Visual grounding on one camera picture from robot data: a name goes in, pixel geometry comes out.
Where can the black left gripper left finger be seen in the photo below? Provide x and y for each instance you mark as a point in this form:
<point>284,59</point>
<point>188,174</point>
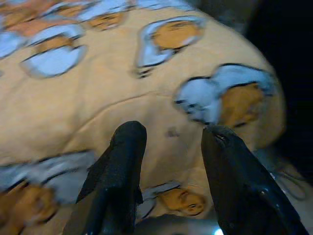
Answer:
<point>117,171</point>

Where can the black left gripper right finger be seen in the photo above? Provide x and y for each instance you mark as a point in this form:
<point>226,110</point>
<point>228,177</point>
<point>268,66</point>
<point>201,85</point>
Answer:
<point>244,186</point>

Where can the yellow cartoon egg duvet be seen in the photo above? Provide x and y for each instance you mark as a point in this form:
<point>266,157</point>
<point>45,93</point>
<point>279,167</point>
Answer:
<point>97,98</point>

